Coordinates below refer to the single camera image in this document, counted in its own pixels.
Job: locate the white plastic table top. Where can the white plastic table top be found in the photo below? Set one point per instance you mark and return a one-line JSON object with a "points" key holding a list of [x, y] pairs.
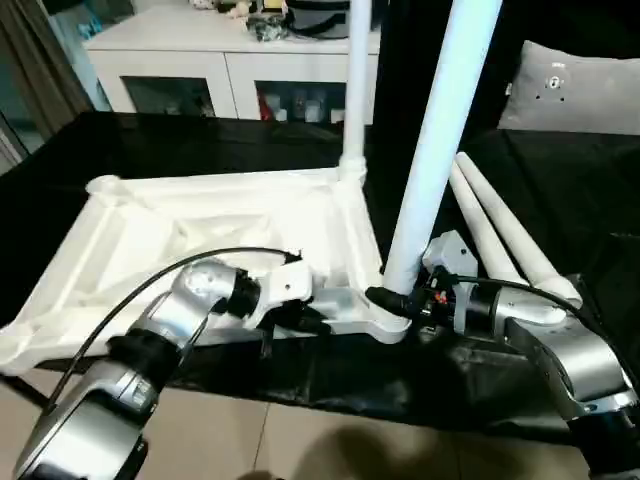
{"points": [[200, 215]]}

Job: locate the white plastic table leg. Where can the white plastic table leg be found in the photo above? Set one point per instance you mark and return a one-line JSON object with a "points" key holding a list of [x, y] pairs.
{"points": [[480, 225], [440, 125], [357, 75], [510, 225]]}

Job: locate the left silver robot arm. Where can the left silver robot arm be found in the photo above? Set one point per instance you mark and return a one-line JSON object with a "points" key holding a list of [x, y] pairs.
{"points": [[165, 310]]}

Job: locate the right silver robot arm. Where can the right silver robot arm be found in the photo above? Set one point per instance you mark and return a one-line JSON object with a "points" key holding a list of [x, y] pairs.
{"points": [[560, 345]]}

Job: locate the black mat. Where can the black mat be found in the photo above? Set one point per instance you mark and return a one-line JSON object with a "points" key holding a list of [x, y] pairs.
{"points": [[575, 175]]}

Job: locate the red item behind glass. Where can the red item behind glass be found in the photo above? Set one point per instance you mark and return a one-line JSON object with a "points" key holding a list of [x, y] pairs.
{"points": [[265, 105]]}

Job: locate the grey cushion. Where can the grey cushion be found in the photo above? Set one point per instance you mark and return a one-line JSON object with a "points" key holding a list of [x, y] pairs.
{"points": [[575, 90]]}

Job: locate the white cabinet with glass doors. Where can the white cabinet with glass doors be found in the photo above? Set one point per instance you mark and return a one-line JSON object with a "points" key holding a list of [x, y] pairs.
{"points": [[175, 55]]}

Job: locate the grey helmet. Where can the grey helmet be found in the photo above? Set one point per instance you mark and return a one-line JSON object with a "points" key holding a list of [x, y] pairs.
{"points": [[315, 20]]}

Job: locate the small beige figurines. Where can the small beige figurines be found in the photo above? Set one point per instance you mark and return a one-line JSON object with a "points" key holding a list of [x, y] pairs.
{"points": [[225, 6]]}

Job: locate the beige curtain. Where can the beige curtain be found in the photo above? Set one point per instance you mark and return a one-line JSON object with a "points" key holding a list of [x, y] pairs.
{"points": [[40, 65]]}

